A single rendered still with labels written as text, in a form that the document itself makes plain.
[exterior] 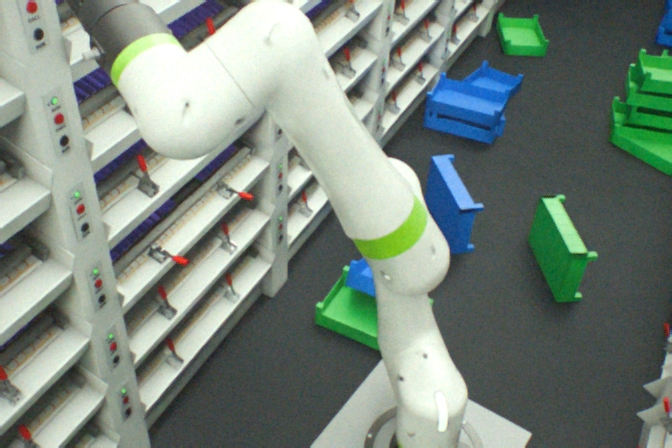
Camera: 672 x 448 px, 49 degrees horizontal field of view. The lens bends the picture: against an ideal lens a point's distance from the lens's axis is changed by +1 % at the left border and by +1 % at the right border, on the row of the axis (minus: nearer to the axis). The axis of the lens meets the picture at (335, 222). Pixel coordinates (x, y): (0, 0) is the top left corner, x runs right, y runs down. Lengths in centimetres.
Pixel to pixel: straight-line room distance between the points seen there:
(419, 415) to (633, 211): 171
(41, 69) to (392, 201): 58
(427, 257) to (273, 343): 119
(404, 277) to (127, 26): 52
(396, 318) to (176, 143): 72
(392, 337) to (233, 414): 71
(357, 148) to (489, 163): 207
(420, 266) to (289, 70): 39
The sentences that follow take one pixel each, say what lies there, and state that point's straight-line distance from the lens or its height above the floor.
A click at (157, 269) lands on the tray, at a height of 53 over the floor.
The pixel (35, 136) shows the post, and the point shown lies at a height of 102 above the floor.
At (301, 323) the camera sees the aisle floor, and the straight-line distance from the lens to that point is 227.
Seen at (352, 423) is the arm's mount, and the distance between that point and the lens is 166.
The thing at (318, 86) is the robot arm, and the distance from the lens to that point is 88.
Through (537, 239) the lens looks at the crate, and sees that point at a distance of 259.
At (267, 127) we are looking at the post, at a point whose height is 64.
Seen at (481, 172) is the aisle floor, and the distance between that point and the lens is 294.
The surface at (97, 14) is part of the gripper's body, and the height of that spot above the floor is 131.
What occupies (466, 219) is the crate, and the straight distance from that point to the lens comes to 245.
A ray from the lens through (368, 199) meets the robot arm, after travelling 99.
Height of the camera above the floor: 170
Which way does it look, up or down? 41 degrees down
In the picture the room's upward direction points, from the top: 3 degrees clockwise
